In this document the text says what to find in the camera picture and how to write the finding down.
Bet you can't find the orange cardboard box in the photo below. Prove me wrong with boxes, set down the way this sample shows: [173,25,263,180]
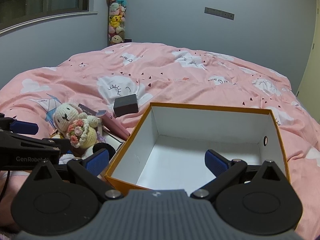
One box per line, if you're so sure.
[104,102,292,192]

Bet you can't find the dark blue card pack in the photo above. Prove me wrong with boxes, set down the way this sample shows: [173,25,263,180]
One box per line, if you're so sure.
[77,103,97,117]

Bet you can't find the pink long case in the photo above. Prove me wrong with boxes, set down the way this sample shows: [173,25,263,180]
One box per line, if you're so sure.
[100,112,131,141]

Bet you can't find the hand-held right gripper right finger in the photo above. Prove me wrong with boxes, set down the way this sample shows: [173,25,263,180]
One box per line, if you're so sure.
[190,149,286,201]

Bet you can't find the pale yellow door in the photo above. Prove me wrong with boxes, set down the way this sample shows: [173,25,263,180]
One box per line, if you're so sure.
[296,24,320,123]

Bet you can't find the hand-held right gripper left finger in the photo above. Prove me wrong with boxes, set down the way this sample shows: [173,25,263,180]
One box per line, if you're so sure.
[29,148,125,201]

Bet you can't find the white window sill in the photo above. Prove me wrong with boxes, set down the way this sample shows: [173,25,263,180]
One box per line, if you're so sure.
[0,11,98,34]

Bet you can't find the black and white plush dog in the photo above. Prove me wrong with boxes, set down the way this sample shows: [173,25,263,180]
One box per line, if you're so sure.
[59,142,117,166]

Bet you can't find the white carton box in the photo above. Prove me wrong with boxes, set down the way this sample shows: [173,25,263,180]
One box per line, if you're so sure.
[98,123,127,153]

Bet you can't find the pink cloud print blanket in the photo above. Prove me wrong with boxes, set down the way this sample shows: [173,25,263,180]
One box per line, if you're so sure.
[0,42,320,240]

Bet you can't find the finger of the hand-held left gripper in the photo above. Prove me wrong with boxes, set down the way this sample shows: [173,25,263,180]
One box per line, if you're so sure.
[0,113,39,137]
[41,137,72,153]

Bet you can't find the grey wall socket strip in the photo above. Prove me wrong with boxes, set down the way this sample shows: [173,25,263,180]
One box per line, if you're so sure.
[204,7,235,20]

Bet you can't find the crochet bunny with flowers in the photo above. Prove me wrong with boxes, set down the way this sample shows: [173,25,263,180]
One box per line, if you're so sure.
[53,101,101,149]

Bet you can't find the black cable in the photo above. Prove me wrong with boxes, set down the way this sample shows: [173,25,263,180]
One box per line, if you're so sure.
[0,170,12,202]

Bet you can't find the clear tube of plush toys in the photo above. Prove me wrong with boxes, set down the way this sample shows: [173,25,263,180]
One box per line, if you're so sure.
[107,0,128,47]

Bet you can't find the dark brown small box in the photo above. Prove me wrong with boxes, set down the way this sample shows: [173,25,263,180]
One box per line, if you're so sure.
[113,94,139,117]

